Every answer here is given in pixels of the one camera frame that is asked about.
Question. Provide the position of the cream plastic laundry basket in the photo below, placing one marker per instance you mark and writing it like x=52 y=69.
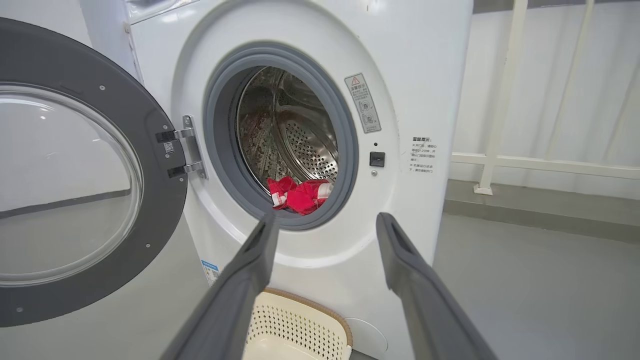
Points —
x=300 y=325

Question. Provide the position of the red and white garment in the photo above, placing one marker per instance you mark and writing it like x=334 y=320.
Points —
x=302 y=197

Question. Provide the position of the blue energy label sticker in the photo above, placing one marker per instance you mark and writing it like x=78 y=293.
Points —
x=211 y=272

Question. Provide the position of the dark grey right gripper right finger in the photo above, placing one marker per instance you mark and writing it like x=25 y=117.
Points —
x=425 y=300

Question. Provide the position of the white metal railing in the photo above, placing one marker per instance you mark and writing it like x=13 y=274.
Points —
x=505 y=100

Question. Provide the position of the grey warning sticker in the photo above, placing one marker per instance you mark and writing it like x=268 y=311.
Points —
x=362 y=102

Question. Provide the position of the round black glass washer door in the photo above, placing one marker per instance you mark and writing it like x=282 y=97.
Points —
x=150 y=150

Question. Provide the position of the metal door hinge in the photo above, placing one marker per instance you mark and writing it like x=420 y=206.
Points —
x=190 y=145

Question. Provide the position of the white front-load washing machine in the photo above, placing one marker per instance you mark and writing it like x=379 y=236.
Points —
x=410 y=100

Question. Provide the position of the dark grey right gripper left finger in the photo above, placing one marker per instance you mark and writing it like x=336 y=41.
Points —
x=235 y=300

